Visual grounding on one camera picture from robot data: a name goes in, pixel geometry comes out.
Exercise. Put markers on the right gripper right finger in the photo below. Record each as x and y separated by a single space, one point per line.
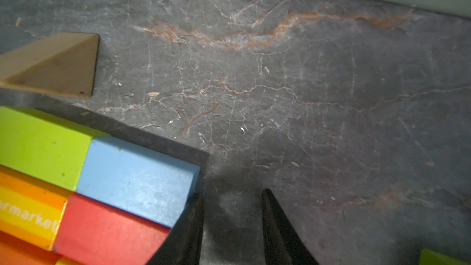
282 245

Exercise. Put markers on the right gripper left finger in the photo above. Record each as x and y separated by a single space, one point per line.
184 242

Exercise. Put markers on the light blue block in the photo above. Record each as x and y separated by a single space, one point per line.
137 180

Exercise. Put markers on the red block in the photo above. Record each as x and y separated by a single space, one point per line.
93 233

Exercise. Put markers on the green block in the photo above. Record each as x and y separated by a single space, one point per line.
45 146
429 257

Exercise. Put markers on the orange yellow supermarket block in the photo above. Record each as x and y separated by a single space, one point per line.
31 209

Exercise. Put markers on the green block top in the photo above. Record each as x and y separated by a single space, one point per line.
45 146

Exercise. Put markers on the small tan cube block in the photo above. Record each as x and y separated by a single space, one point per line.
63 64

